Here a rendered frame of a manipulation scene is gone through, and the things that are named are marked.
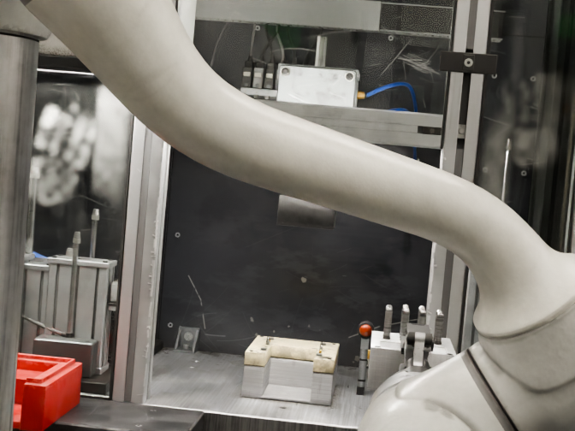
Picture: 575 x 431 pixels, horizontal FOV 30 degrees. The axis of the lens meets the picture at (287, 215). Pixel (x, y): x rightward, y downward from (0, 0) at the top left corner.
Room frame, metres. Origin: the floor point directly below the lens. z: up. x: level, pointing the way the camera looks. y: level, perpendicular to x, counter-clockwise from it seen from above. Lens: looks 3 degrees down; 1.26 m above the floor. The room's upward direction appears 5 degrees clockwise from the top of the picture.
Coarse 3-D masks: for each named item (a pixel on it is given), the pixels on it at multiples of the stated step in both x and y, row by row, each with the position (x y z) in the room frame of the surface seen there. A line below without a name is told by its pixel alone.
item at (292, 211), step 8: (280, 200) 1.61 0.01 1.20; (288, 200) 1.61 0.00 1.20; (296, 200) 1.61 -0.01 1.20; (280, 208) 1.61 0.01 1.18; (288, 208) 1.61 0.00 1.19; (296, 208) 1.61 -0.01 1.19; (304, 208) 1.61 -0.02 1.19; (312, 208) 1.61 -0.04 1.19; (320, 208) 1.60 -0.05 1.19; (328, 208) 1.60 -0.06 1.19; (280, 216) 1.61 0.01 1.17; (288, 216) 1.61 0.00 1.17; (296, 216) 1.61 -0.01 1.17; (304, 216) 1.61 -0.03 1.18; (312, 216) 1.61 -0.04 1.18; (320, 216) 1.60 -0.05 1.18; (328, 216) 1.60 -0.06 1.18; (280, 224) 1.61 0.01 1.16; (288, 224) 1.61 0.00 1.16; (296, 224) 1.61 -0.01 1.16; (304, 224) 1.61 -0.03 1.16; (312, 224) 1.61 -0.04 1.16; (320, 224) 1.60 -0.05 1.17; (328, 224) 1.60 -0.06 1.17
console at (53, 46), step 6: (54, 36) 1.45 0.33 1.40; (42, 42) 1.45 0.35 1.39; (48, 42) 1.45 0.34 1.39; (54, 42) 1.45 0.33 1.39; (60, 42) 1.45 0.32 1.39; (42, 48) 1.45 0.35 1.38; (48, 48) 1.45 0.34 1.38; (54, 48) 1.45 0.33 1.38; (60, 48) 1.45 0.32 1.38; (66, 48) 1.45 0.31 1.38; (42, 54) 1.45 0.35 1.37; (48, 54) 1.45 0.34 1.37; (54, 54) 1.45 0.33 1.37; (60, 54) 1.45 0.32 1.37; (66, 54) 1.45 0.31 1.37; (72, 54) 1.45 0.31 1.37
